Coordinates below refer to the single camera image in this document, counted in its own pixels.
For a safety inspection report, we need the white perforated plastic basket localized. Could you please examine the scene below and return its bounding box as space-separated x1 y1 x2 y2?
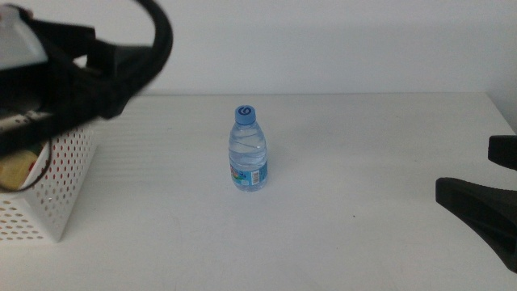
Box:
0 123 99 243

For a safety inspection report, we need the yellow liquid plastic bottle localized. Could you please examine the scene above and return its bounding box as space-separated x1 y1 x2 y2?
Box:
0 150 40 191

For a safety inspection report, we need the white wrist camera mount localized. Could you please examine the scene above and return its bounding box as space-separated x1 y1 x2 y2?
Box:
0 6 49 72

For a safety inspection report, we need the thin black cable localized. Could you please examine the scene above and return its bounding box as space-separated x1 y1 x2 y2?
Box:
0 135 54 193

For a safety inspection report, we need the water bottle with blue cap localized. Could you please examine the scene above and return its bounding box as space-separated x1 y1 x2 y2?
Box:
228 104 269 192

